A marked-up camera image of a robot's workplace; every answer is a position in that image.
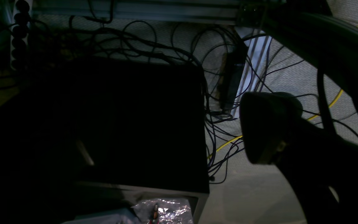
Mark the white power strip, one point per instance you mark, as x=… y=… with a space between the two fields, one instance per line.
x=22 y=12

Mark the crinkled clear plastic bag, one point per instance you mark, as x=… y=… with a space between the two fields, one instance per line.
x=164 y=211

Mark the black box under table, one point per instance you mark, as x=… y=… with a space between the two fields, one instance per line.
x=108 y=121

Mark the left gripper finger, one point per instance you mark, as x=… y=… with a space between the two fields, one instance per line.
x=266 y=121

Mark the aluminium frame rail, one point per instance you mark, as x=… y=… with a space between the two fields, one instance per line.
x=222 y=12

